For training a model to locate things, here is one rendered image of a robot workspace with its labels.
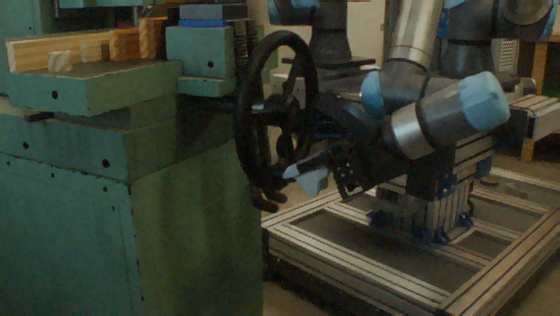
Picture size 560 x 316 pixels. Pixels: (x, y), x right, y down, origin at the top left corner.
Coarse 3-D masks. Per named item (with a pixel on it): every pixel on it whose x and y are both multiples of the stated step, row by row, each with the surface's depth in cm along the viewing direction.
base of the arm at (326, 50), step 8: (312, 32) 160; (320, 32) 157; (328, 32) 156; (336, 32) 156; (344, 32) 158; (312, 40) 160; (320, 40) 157; (328, 40) 156; (336, 40) 156; (344, 40) 158; (312, 48) 159; (320, 48) 157; (328, 48) 157; (336, 48) 156; (344, 48) 158; (312, 56) 159; (320, 56) 157; (328, 56) 157; (336, 56) 157; (344, 56) 158
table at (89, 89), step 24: (24, 72) 79; (48, 72) 78; (72, 72) 78; (96, 72) 77; (120, 72) 77; (144, 72) 82; (168, 72) 88; (264, 72) 99; (24, 96) 80; (48, 96) 76; (72, 96) 74; (96, 96) 74; (120, 96) 78; (144, 96) 83; (216, 96) 87
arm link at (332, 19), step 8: (312, 8) 153; (320, 8) 153; (328, 8) 153; (336, 8) 154; (344, 8) 155; (312, 16) 154; (320, 16) 154; (328, 16) 154; (336, 16) 155; (344, 16) 156; (312, 24) 157; (320, 24) 156; (328, 24) 155; (336, 24) 155; (344, 24) 157
